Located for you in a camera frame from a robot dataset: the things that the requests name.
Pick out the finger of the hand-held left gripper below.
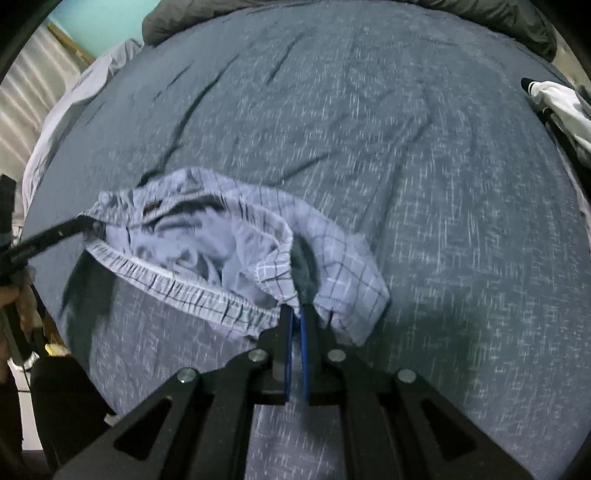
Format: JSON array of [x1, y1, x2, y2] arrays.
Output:
[[9, 216, 101, 269]]

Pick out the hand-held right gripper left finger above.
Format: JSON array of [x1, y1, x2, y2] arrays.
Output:
[[53, 305, 296, 480]]

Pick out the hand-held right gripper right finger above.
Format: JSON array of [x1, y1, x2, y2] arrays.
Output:
[[300, 307, 536, 480]]

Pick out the light blue plaid shorts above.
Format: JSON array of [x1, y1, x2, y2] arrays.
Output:
[[76, 167, 392, 347]]

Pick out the person's left hand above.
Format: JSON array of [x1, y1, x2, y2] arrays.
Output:
[[0, 268, 44, 384]]

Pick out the white striped curtain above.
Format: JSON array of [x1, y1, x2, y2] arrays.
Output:
[[0, 23, 85, 185]]

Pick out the light grey cloth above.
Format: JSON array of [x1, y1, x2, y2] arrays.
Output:
[[23, 39, 145, 200]]

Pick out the person's leg in dark trousers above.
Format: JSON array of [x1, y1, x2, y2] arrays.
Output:
[[30, 355, 118, 468]]

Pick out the bed with blue-grey sheet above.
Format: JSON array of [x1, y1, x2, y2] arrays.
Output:
[[21, 4, 591, 480]]

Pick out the white and black garment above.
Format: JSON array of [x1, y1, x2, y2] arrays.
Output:
[[521, 78, 591, 168]]

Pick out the dark grey duvet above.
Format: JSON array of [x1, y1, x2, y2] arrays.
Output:
[[141, 0, 559, 62]]

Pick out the wooden frame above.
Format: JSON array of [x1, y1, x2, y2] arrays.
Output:
[[46, 21, 98, 66]]

